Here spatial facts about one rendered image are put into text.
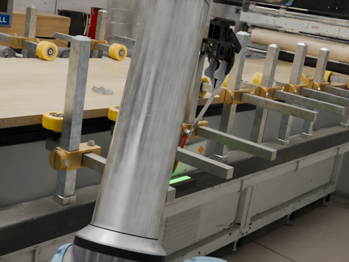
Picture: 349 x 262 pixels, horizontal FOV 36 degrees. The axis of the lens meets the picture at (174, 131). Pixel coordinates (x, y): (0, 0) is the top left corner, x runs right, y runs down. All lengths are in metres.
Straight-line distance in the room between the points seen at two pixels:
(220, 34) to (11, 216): 0.79
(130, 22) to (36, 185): 4.07
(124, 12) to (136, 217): 4.82
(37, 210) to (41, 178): 0.28
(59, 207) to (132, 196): 0.60
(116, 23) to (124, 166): 4.80
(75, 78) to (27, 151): 0.34
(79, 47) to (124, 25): 4.27
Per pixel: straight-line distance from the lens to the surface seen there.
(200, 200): 2.01
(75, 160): 1.40
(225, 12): 1.64
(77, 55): 1.34
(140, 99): 0.86
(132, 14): 5.59
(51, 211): 1.40
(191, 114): 1.75
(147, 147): 0.84
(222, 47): 1.64
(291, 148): 2.46
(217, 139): 1.74
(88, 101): 1.74
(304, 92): 2.41
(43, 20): 8.39
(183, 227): 2.41
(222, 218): 2.70
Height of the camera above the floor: 1.27
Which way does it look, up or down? 14 degrees down
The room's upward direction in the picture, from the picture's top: 9 degrees clockwise
